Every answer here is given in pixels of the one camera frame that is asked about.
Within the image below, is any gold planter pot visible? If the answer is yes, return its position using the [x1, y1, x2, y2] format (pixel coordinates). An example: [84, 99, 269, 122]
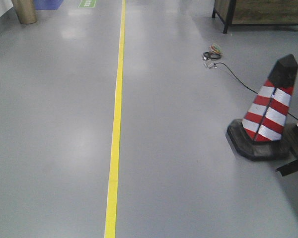
[12, 0, 37, 24]

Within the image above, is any red white striped barrier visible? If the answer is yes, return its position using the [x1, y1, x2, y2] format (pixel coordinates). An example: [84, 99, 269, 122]
[227, 54, 298, 161]

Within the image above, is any coloured wire bundle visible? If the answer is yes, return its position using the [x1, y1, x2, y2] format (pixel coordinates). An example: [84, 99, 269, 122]
[202, 42, 298, 121]

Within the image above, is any wooden black framed cabinet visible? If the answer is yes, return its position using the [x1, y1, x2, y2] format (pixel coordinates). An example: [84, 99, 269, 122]
[212, 0, 298, 34]

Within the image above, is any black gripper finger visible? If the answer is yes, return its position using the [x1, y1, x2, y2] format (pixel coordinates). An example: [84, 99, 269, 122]
[276, 159, 298, 177]

